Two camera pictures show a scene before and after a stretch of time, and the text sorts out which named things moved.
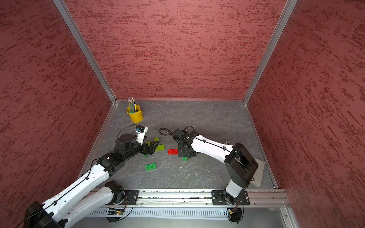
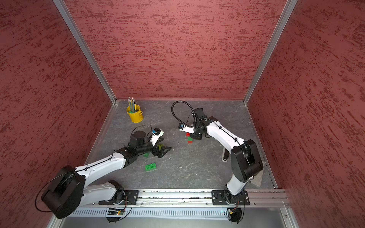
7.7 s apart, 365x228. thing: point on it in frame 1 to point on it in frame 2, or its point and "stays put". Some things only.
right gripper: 181,153 to 195,136
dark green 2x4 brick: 150,166 stays put
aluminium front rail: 191,198 stays put
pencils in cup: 131,103 stays put
